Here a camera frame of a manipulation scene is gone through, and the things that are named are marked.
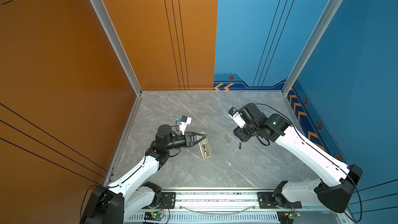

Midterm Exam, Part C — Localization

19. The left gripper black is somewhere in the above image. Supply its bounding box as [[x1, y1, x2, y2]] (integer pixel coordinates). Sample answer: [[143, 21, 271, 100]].
[[165, 133, 205, 153]]

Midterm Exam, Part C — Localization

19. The beige remote control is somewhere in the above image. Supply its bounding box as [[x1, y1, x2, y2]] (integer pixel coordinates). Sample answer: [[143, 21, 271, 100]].
[[199, 137, 212, 161]]

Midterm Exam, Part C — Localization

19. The beige battery cover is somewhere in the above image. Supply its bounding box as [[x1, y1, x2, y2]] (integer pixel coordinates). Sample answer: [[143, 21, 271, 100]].
[[224, 134, 232, 143]]

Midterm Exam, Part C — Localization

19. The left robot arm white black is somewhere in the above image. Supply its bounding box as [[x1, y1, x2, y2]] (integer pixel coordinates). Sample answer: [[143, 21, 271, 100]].
[[80, 124, 206, 224]]

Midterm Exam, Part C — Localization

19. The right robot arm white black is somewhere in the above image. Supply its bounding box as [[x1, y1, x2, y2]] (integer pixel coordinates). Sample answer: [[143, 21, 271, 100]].
[[228, 103, 363, 214]]

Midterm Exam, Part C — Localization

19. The green circuit board left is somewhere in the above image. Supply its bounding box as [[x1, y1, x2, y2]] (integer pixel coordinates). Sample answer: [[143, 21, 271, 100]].
[[143, 212, 165, 224]]

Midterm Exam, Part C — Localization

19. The circuit board right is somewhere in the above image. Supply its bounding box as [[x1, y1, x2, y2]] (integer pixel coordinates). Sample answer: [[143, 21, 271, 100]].
[[277, 212, 301, 224]]

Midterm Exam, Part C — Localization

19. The white ventilation grille strip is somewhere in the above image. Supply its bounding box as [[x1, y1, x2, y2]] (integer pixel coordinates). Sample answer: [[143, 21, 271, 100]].
[[125, 212, 280, 224]]

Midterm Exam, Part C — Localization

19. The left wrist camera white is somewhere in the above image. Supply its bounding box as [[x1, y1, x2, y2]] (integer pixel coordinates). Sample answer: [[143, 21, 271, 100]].
[[176, 116, 192, 135]]

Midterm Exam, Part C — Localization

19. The aluminium front rail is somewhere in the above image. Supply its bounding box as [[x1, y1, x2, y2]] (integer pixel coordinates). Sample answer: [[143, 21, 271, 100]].
[[93, 188, 343, 213]]

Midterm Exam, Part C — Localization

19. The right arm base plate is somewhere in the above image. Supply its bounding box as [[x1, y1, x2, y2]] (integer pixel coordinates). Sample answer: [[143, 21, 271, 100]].
[[257, 192, 302, 209]]

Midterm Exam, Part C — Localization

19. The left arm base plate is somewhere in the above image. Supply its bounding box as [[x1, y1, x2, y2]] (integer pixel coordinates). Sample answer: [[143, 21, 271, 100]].
[[148, 191, 176, 209]]

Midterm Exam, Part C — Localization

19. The left aluminium corner post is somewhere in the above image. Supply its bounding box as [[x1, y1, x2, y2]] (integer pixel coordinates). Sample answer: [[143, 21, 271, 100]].
[[90, 0, 142, 96]]

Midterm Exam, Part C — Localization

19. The aluminium corner post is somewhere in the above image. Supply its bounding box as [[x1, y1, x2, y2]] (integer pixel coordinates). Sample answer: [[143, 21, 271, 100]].
[[90, 0, 142, 96], [282, 0, 343, 96]]

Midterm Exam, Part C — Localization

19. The right aluminium corner post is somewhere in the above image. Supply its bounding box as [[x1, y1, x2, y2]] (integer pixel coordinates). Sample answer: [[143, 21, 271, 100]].
[[282, 0, 343, 96]]

